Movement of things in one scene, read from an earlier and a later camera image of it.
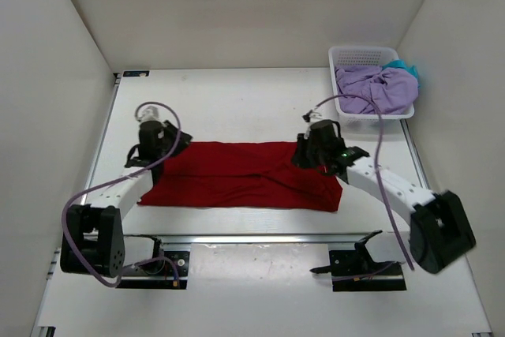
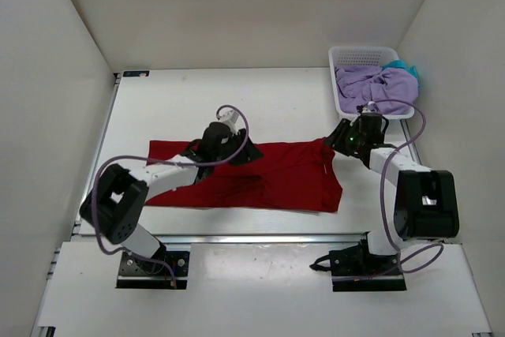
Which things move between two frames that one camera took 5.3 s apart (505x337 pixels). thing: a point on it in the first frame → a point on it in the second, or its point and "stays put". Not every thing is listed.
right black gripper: (300, 159) → (336, 140)
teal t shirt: (401, 64) stays put
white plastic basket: (364, 56) stays put
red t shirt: (256, 174) stays put
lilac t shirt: (391, 89) stays put
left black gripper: (184, 140) → (249, 153)
